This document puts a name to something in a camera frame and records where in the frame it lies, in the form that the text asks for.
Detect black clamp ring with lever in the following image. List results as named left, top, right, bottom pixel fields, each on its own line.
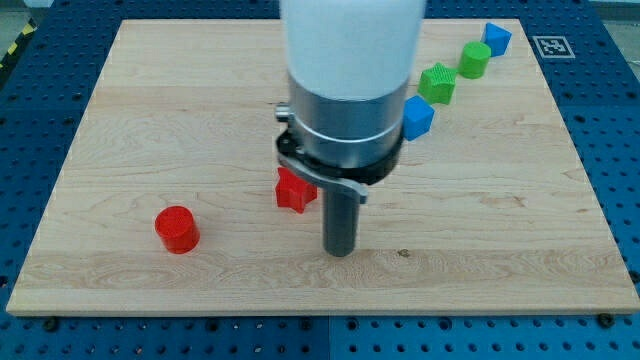
left=275, top=130, right=404, bottom=204

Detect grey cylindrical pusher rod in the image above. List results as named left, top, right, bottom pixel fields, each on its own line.
left=322, top=190, right=360, bottom=257

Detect red star block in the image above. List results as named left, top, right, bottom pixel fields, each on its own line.
left=275, top=167, right=318, bottom=214

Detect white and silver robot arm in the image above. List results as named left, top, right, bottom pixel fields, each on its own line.
left=275, top=0, right=427, bottom=257

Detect green star block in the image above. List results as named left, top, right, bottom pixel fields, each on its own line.
left=417, top=62, right=457, bottom=104

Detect blue cube block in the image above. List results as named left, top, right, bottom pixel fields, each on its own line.
left=403, top=95, right=435, bottom=141

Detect red cylinder block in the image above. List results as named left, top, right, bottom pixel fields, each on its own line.
left=154, top=206, right=200, bottom=254

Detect green cylinder block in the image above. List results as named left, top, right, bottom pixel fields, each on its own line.
left=458, top=41, right=492, bottom=79

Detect wooden board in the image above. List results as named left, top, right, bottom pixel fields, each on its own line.
left=6, top=19, right=639, bottom=317

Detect blue triangular block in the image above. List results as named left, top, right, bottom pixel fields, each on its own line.
left=481, top=22, right=512, bottom=57

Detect white fiducial marker tag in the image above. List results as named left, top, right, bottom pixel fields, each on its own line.
left=533, top=35, right=575, bottom=59

